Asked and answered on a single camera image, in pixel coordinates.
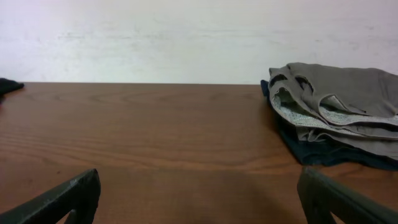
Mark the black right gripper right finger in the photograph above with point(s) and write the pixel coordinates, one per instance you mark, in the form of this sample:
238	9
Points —
322	199

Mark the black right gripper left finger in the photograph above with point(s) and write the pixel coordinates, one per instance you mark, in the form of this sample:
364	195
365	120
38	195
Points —
76	199

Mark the grey shorts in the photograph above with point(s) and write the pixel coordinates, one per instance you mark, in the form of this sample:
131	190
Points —
353	106

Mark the navy blue garment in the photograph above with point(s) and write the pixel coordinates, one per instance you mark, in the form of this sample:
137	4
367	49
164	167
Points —
329	152

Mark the black garment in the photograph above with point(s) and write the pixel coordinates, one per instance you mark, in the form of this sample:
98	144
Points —
7	86

